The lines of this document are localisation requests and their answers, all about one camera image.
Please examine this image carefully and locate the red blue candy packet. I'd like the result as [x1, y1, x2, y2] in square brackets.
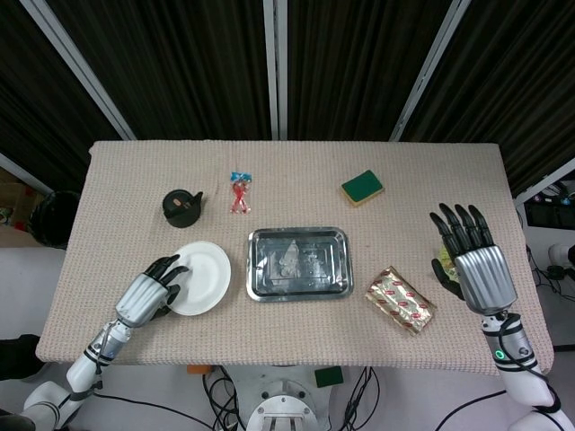
[229, 171, 252, 215]

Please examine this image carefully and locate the dark electronics equipment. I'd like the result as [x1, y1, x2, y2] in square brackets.
[516, 177, 575, 229]

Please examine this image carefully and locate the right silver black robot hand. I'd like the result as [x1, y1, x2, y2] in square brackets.
[429, 203, 518, 316]

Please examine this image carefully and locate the white frame post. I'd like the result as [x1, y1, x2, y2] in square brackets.
[20, 0, 137, 141]
[0, 152, 49, 193]
[513, 156, 575, 208]
[262, 0, 288, 141]
[389, 0, 478, 143]

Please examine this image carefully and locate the green snack packet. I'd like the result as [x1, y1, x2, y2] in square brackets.
[438, 244, 460, 280]

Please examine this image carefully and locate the white round plate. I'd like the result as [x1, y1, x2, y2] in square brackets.
[168, 241, 233, 317]

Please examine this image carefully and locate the black waste bin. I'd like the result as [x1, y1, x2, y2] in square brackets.
[29, 190, 83, 249]

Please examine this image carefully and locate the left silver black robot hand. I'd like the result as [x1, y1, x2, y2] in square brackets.
[114, 253, 190, 328]

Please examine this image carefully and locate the small dark green block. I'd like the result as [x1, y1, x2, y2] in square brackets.
[314, 365, 344, 390]

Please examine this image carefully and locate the green yellow sponge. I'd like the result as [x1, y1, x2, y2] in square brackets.
[340, 169, 385, 208]

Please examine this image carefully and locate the rectangular stainless steel tray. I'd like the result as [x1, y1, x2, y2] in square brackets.
[245, 226, 355, 303]

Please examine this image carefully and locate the gold red tea packet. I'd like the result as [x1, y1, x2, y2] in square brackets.
[363, 265, 438, 339]

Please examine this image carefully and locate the cardboard box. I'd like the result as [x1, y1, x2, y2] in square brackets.
[0, 168, 49, 234]

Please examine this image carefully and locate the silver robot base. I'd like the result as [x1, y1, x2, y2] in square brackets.
[244, 365, 334, 431]

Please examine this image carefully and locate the black curtain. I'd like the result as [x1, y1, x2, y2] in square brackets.
[402, 0, 575, 195]
[44, 0, 273, 141]
[286, 0, 453, 141]
[0, 0, 123, 192]

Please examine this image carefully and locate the beige waffle tablecloth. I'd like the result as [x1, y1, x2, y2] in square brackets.
[35, 140, 554, 376]

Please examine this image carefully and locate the black floor cable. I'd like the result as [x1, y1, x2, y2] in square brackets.
[96, 389, 217, 431]

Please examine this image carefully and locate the white rounded object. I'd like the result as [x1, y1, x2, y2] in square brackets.
[547, 242, 575, 271]

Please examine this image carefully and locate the black cable bundle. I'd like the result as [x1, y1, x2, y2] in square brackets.
[201, 365, 249, 431]
[343, 365, 384, 431]

